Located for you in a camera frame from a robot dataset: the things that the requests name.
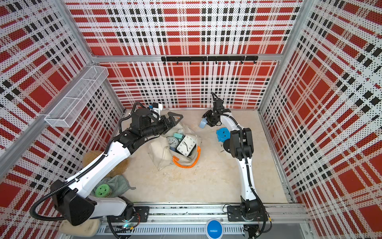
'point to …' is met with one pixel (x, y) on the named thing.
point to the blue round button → (214, 228)
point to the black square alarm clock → (186, 146)
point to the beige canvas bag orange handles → (163, 157)
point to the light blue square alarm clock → (203, 122)
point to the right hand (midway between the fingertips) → (204, 118)
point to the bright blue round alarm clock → (223, 134)
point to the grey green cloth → (117, 184)
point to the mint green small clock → (178, 135)
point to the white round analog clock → (173, 142)
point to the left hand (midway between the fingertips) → (180, 119)
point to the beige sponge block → (89, 229)
